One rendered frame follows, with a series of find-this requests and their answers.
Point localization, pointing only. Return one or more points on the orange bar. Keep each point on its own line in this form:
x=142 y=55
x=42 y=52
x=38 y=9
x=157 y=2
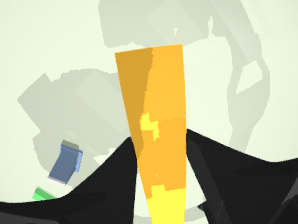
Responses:
x=153 y=86

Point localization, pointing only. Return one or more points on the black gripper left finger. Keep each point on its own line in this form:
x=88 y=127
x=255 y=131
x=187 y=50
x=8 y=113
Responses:
x=105 y=197

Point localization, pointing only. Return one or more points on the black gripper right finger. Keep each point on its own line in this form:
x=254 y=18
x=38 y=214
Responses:
x=240 y=188

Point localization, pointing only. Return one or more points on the green rectangular bar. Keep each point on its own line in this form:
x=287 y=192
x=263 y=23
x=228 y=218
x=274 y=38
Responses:
x=41 y=195

